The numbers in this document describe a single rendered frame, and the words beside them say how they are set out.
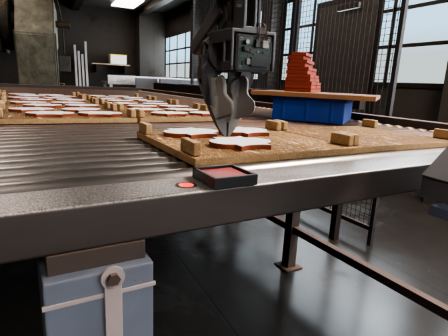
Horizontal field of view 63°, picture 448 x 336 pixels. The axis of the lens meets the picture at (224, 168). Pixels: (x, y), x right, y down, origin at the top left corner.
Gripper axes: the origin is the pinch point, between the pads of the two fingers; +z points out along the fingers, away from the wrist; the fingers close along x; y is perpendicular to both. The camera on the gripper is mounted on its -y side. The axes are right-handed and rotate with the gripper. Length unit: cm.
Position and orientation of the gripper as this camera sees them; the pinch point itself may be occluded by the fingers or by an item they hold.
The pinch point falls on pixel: (224, 127)
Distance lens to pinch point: 57.4
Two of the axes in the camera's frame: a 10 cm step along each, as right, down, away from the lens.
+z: -0.3, 9.7, 2.4
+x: 8.6, -0.9, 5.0
